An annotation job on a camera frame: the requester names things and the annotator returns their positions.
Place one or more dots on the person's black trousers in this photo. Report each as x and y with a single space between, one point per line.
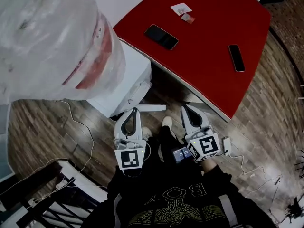
164 141

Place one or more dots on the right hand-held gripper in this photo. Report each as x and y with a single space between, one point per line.
204 146

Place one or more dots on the black and white shelf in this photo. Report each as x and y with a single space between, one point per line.
59 198

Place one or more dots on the person's right forearm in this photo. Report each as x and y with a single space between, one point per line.
210 166

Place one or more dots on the person's black sweatshirt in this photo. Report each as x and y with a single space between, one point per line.
180 198

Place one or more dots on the white plug block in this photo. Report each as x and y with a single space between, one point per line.
62 184
31 202

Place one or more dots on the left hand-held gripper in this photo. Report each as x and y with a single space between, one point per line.
129 159

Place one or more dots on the small red grey packet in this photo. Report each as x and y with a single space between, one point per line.
188 18

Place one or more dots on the slim black smartphone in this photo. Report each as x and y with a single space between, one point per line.
236 58

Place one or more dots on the white paper card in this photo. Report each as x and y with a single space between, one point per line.
181 8

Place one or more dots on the large black smartphone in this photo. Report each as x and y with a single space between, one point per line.
161 36

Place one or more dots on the plastic-wrapped water bottle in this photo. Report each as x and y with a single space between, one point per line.
47 37

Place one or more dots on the person's right white shoe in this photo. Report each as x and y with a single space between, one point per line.
167 122

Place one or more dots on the white power adapter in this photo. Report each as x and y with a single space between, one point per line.
226 146

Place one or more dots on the black tripod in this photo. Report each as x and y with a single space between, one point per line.
295 209
299 163

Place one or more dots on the person's left white shoe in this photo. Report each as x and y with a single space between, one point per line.
146 133

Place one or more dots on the red table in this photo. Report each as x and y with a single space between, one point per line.
204 56

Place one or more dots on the white cabinet door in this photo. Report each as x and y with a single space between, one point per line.
153 108

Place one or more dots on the person's white shoe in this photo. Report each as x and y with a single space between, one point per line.
146 133
167 122

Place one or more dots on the small black screen device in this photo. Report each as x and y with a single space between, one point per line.
181 154

